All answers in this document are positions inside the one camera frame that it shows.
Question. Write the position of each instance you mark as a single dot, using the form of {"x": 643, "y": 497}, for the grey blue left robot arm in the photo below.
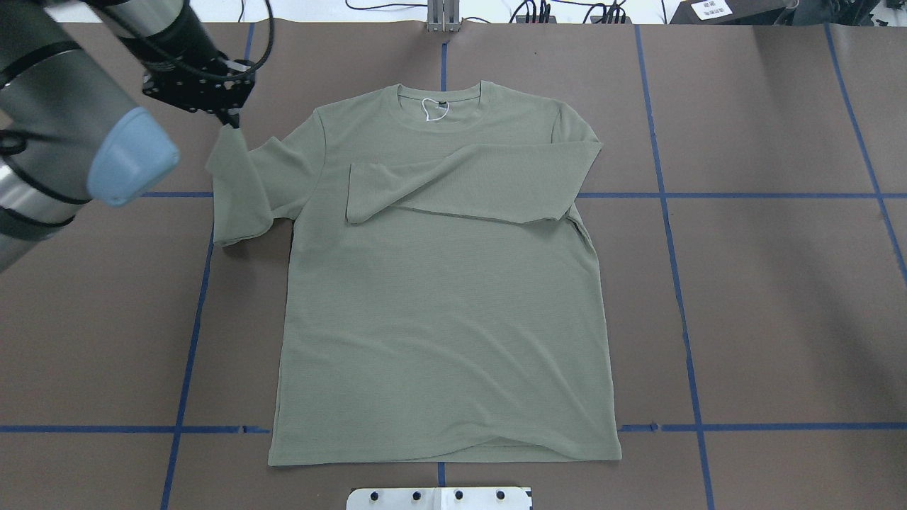
{"x": 75, "y": 135}

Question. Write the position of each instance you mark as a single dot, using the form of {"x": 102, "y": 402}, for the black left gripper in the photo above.
{"x": 178, "y": 44}

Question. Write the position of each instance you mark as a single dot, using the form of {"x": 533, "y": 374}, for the olive green long-sleeve shirt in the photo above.
{"x": 443, "y": 299}

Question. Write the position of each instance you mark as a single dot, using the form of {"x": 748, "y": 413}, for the black power adapter box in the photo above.
{"x": 757, "y": 13}

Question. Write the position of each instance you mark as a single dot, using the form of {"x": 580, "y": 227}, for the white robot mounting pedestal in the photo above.
{"x": 441, "y": 498}

